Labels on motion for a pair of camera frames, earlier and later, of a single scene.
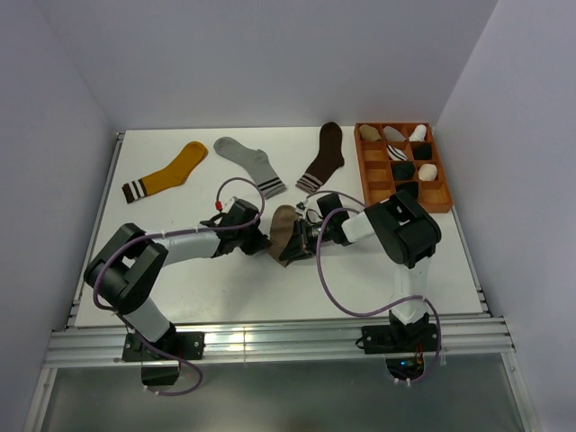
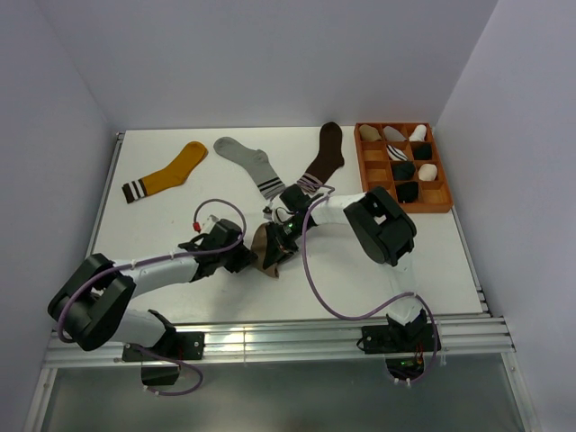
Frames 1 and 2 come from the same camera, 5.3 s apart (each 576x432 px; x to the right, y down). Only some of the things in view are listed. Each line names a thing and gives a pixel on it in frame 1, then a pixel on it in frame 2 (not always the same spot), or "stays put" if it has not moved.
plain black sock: x=403 y=170 stays put
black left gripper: x=258 y=244 to x=243 y=258
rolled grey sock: x=392 y=134 stays put
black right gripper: x=301 y=247 to x=278 y=247
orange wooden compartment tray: x=403 y=157 stays put
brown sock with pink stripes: x=328 y=159 stays put
